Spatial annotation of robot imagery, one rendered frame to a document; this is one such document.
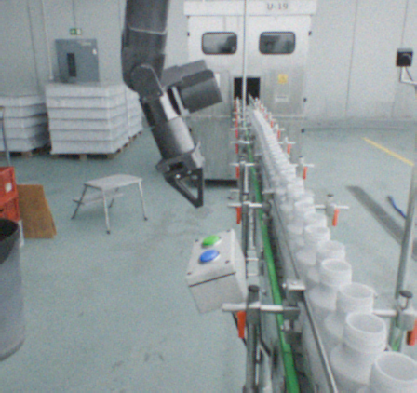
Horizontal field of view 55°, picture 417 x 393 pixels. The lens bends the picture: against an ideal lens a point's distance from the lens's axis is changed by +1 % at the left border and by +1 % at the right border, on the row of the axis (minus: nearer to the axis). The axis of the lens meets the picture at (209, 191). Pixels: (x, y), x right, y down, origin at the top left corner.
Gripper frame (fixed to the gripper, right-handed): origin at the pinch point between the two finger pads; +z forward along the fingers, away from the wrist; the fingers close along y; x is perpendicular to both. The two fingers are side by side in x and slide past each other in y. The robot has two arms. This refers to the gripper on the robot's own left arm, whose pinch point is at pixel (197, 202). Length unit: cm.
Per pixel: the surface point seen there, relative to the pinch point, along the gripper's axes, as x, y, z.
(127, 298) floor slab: 98, 157, 91
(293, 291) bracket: -11.0, -15.9, 11.7
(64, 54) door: 369, 956, -191
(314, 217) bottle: -17.7, 1.2, 9.5
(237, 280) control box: -3.3, -10.2, 10.8
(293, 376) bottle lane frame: -7.2, -18.6, 22.5
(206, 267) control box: 0.8, -9.2, 7.7
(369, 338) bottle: -16.8, -31.8, 8.7
